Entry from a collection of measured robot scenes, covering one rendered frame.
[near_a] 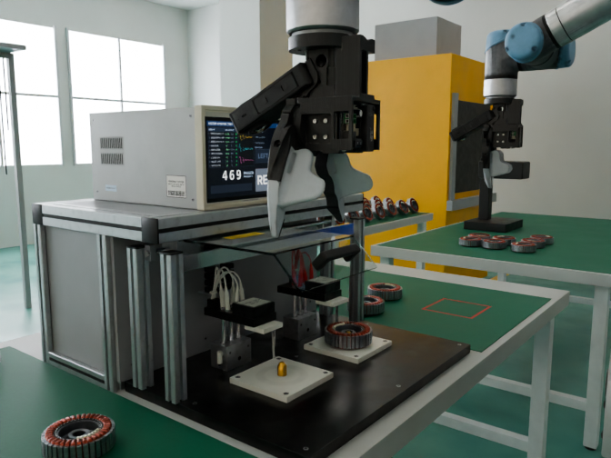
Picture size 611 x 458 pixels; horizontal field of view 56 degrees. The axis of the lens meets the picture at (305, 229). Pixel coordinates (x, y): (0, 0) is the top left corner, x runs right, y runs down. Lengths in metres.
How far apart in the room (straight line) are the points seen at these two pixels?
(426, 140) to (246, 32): 1.85
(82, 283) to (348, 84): 0.86
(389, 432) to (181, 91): 8.54
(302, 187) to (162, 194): 0.71
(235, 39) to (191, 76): 4.04
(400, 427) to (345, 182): 0.56
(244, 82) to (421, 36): 1.59
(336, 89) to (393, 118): 4.37
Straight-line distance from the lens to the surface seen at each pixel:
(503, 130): 1.43
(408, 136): 4.88
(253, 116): 0.63
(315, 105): 0.58
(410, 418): 1.13
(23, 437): 1.14
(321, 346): 1.35
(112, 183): 1.38
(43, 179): 8.04
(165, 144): 1.22
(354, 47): 0.58
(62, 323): 1.40
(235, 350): 1.26
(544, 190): 6.40
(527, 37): 1.27
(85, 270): 1.27
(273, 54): 5.35
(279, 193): 0.56
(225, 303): 1.22
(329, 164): 0.65
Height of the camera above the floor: 1.24
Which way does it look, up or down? 8 degrees down
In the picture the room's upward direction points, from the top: straight up
